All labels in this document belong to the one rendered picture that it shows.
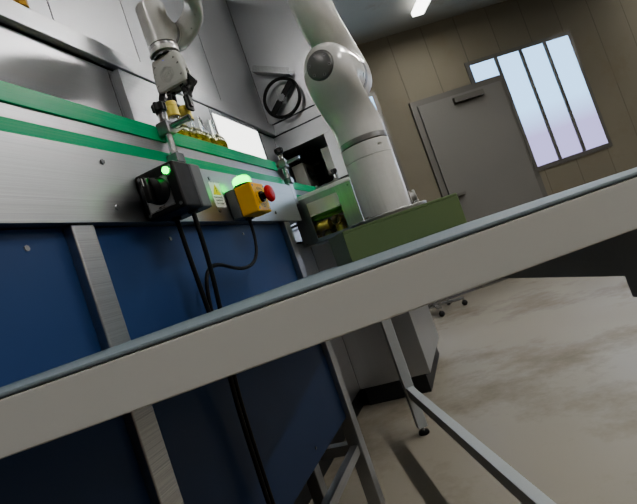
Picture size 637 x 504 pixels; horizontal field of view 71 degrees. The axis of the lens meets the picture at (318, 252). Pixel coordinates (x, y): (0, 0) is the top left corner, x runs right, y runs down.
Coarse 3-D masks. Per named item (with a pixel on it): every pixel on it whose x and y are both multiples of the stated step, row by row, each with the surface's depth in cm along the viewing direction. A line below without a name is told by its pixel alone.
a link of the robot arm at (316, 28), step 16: (288, 0) 108; (304, 0) 105; (320, 0) 104; (304, 16) 106; (320, 16) 105; (336, 16) 107; (304, 32) 109; (320, 32) 108; (336, 32) 108; (352, 48) 110; (368, 80) 109
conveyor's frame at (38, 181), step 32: (0, 160) 53; (32, 160) 57; (64, 160) 62; (96, 160) 68; (128, 160) 75; (0, 192) 52; (32, 192) 56; (64, 192) 60; (96, 192) 66; (128, 192) 72; (224, 192) 102; (288, 192) 140; (0, 224) 51; (32, 224) 55; (64, 224) 60; (96, 224) 65; (128, 224) 71; (160, 224) 79; (192, 224) 89; (224, 224) 102; (288, 224) 132; (96, 256) 62; (96, 288) 60; (96, 320) 60
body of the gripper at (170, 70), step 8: (160, 56) 127; (168, 56) 126; (176, 56) 126; (152, 64) 128; (160, 64) 127; (168, 64) 126; (176, 64) 126; (184, 64) 127; (160, 72) 127; (168, 72) 126; (176, 72) 126; (184, 72) 126; (160, 80) 127; (168, 80) 127; (176, 80) 126; (184, 80) 125; (160, 88) 128; (168, 88) 127; (176, 88) 128
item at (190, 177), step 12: (156, 168) 73; (180, 168) 74; (192, 168) 77; (168, 180) 72; (180, 180) 72; (192, 180) 76; (180, 192) 72; (192, 192) 74; (204, 192) 78; (144, 204) 74; (168, 204) 73; (180, 204) 72; (192, 204) 73; (204, 204) 77; (156, 216) 74; (168, 216) 75; (180, 216) 78
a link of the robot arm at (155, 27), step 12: (144, 0) 126; (156, 0) 127; (144, 12) 126; (156, 12) 126; (144, 24) 126; (156, 24) 126; (168, 24) 128; (144, 36) 128; (156, 36) 125; (168, 36) 127
